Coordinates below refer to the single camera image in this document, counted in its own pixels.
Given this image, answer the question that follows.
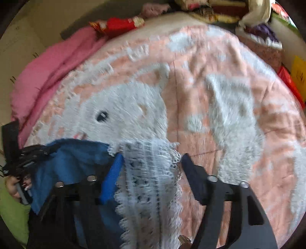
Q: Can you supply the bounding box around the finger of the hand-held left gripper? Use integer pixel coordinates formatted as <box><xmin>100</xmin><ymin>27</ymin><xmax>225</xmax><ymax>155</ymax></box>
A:
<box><xmin>14</xmin><ymin>155</ymin><xmax>42</xmax><ymax>171</ymax></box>
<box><xmin>20</xmin><ymin>144</ymin><xmax>59</xmax><ymax>156</ymax></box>

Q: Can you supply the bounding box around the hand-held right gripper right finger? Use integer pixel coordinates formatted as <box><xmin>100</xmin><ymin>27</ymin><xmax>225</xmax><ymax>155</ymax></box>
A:
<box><xmin>181</xmin><ymin>153</ymin><xmax>279</xmax><ymax>249</ymax></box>

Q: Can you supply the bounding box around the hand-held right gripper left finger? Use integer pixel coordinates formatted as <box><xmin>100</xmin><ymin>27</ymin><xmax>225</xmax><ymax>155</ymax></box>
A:
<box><xmin>26</xmin><ymin>153</ymin><xmax>125</xmax><ymax>249</ymax></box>

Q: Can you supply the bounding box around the blue denim pants lace hem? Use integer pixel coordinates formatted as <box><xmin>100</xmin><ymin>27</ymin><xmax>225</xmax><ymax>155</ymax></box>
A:
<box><xmin>29</xmin><ymin>138</ymin><xmax>183</xmax><ymax>249</ymax></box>

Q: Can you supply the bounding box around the person's left forearm green sleeve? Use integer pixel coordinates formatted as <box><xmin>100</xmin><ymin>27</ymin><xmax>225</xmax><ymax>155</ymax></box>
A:
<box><xmin>0</xmin><ymin>184</ymin><xmax>30</xmax><ymax>245</ymax></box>

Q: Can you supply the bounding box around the person's left hand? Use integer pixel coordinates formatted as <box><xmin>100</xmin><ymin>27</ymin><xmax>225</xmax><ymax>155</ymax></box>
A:
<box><xmin>5</xmin><ymin>174</ymin><xmax>33</xmax><ymax>202</ymax></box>

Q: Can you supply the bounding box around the peach printed bunny blanket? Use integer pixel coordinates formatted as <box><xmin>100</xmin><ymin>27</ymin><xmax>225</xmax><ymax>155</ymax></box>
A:
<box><xmin>24</xmin><ymin>11</ymin><xmax>306</xmax><ymax>249</ymax></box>

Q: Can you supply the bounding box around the pink quilt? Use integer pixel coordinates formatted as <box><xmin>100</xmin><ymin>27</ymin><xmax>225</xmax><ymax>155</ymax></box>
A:
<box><xmin>11</xmin><ymin>26</ymin><xmax>108</xmax><ymax>149</ymax></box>

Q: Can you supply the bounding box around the cream wardrobe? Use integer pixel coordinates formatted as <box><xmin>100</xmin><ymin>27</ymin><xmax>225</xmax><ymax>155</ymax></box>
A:
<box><xmin>0</xmin><ymin>5</ymin><xmax>79</xmax><ymax>125</ymax></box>

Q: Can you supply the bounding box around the red plastic bag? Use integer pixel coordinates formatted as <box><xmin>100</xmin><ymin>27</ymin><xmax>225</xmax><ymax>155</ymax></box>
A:
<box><xmin>277</xmin><ymin>66</ymin><xmax>306</xmax><ymax>110</ymax></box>

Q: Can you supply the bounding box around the red patterned cloth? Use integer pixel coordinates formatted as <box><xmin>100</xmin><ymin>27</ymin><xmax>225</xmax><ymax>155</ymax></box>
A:
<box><xmin>90</xmin><ymin>16</ymin><xmax>145</xmax><ymax>37</ymax></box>

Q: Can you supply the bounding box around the yellow sheet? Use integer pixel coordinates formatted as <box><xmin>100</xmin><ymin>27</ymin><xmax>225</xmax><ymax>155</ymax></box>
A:
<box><xmin>290</xmin><ymin>55</ymin><xmax>306</xmax><ymax>96</ymax></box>

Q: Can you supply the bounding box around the purple cloth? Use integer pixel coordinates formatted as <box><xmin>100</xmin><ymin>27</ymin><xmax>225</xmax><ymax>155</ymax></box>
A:
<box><xmin>249</xmin><ymin>23</ymin><xmax>281</xmax><ymax>46</ymax></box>

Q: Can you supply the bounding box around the pile of folded clothes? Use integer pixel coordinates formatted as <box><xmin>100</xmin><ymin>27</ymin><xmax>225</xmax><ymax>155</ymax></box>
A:
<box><xmin>174</xmin><ymin>0</ymin><xmax>254</xmax><ymax>24</ymax></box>

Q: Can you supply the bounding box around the mauve fluffy cloth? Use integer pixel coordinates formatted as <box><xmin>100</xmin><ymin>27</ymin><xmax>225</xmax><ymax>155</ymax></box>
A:
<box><xmin>141</xmin><ymin>3</ymin><xmax>171</xmax><ymax>18</ymax></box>

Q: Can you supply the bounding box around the white cloth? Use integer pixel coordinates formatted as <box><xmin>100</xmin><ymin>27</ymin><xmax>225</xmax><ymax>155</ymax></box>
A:
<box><xmin>238</xmin><ymin>0</ymin><xmax>273</xmax><ymax>29</ymax></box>

